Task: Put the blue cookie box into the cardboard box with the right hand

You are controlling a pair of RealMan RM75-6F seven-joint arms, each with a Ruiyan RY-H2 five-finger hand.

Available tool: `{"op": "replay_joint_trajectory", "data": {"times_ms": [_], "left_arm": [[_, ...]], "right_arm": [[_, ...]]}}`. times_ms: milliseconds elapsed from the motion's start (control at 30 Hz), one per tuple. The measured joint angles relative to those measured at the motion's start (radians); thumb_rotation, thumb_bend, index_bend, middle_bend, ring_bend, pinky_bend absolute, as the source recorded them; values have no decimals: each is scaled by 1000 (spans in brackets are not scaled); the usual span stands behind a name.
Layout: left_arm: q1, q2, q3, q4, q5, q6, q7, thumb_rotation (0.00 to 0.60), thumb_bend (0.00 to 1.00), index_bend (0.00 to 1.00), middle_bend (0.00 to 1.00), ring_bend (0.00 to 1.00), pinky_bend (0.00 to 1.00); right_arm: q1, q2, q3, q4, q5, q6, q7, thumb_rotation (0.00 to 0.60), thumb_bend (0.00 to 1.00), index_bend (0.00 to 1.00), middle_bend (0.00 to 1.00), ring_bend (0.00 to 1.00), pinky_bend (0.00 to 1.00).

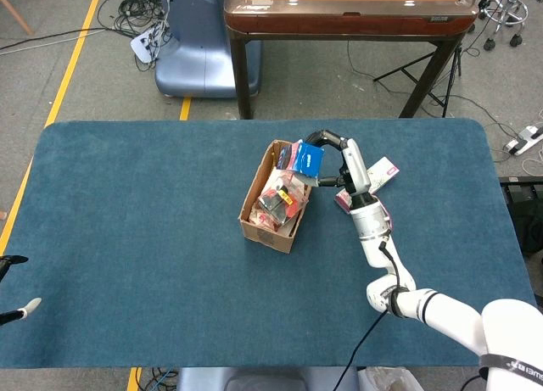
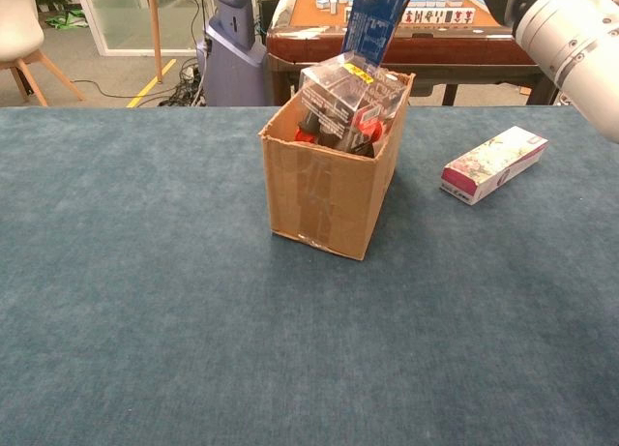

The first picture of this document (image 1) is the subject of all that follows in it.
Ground cables under table edge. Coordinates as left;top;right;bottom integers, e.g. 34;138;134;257
138;367;179;391

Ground grey blue robot torso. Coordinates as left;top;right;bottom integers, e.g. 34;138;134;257
176;367;360;391

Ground brown mahjong table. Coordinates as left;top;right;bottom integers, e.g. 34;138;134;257
223;0;479;120

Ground blue felt table mat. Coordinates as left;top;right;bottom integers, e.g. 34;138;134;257
0;118;543;370

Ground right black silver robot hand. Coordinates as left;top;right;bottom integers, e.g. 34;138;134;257
304;130;378;209

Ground white power strip with plugs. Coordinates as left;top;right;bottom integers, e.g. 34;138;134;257
130;24;165;64

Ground black folding tripod stand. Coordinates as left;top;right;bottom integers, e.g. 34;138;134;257
372;47;463;119

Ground thin black floor cable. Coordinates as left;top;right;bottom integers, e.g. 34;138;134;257
346;41;521;140

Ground blue grey machine base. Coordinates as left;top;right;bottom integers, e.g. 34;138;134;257
154;0;262;98

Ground wooden chair leg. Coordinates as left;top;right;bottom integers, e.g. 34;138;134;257
0;0;47;36

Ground white pink floral box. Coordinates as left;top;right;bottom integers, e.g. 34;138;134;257
334;156;400;215

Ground pink white snack packet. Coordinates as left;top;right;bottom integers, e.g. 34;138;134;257
248;202;283;233

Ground snack packets in box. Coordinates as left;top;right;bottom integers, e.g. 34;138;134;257
257;182;299;227

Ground chrome wheeled stool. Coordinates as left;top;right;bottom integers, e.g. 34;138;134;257
478;0;531;52

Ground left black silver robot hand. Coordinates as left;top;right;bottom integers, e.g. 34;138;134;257
0;254;42;327

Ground tangled black cable bundle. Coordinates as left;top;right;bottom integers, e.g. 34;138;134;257
96;0;171;72

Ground blue cookie package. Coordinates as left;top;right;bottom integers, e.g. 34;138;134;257
275;139;326;187

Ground brown cardboard box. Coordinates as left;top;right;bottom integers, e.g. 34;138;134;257
238;139;322;254

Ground white plastic bag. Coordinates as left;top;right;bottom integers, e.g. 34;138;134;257
358;366;421;391

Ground white grey power strip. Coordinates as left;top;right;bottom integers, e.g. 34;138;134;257
504;126;543;156

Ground black equipment case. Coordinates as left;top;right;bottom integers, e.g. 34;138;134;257
499;176;543;256

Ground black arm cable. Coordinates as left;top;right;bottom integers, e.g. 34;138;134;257
333;240;404;391

